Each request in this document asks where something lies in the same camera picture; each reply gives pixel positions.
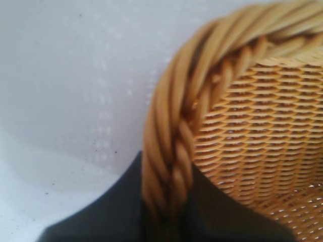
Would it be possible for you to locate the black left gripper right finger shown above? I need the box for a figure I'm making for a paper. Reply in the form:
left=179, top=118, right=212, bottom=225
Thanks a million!
left=176, top=163, right=298, bottom=242

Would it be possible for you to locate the tan woven wicker basket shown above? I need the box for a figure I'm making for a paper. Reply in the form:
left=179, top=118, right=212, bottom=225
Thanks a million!
left=141, top=0, right=323, bottom=242

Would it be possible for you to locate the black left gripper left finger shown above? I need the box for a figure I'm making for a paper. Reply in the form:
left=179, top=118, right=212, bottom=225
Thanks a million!
left=37, top=150, right=150, bottom=242

